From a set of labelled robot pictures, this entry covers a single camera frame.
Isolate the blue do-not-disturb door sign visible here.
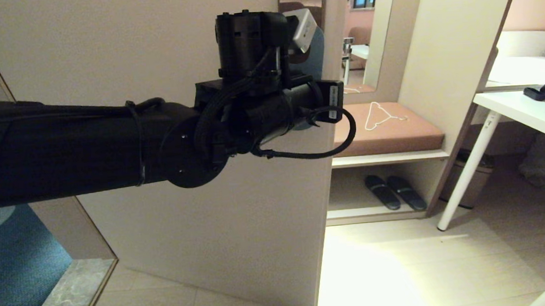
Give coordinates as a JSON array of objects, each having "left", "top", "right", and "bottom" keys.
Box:
[{"left": 291, "top": 25, "right": 332, "bottom": 131}]

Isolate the beige wooden door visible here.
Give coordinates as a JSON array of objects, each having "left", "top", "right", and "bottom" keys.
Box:
[{"left": 0, "top": 0, "right": 372, "bottom": 306}]

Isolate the grey marble door threshold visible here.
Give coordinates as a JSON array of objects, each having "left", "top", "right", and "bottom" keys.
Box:
[{"left": 14, "top": 257, "right": 119, "bottom": 306}]

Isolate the brown bench cushion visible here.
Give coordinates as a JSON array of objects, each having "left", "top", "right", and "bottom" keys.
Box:
[{"left": 330, "top": 99, "right": 446, "bottom": 159}]

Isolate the dark slipper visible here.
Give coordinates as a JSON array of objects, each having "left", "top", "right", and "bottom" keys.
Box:
[
  {"left": 387, "top": 175, "right": 427, "bottom": 214},
  {"left": 365, "top": 174, "right": 401, "bottom": 213}
]

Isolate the beige wardrobe shelf unit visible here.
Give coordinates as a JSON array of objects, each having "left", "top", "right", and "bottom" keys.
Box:
[{"left": 313, "top": 0, "right": 537, "bottom": 227}]

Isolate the beige waste bin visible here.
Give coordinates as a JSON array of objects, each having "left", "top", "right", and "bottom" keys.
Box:
[{"left": 445, "top": 148, "right": 498, "bottom": 211}]

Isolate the white washbasin counter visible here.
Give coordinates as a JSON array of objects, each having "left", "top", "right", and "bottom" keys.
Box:
[{"left": 482, "top": 30, "right": 545, "bottom": 94}]

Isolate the white table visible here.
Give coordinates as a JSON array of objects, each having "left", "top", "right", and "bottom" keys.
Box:
[{"left": 429, "top": 90, "right": 545, "bottom": 306}]

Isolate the small black case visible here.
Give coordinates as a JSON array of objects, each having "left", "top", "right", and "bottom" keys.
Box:
[{"left": 523, "top": 88, "right": 545, "bottom": 104}]

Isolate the black camera cable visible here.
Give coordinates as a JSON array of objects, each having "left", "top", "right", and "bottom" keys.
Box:
[{"left": 250, "top": 103, "right": 358, "bottom": 163}]

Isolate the white wire clothes hanger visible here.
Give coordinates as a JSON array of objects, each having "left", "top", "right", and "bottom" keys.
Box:
[{"left": 363, "top": 101, "right": 409, "bottom": 133}]

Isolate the black braided cable sleeve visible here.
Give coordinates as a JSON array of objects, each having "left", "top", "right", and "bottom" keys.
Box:
[{"left": 191, "top": 75, "right": 273, "bottom": 163}]

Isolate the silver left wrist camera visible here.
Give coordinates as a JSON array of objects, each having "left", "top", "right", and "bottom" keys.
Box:
[{"left": 283, "top": 8, "right": 320, "bottom": 54}]

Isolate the wall mirror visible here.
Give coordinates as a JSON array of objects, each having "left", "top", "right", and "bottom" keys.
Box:
[{"left": 332, "top": 0, "right": 405, "bottom": 96}]

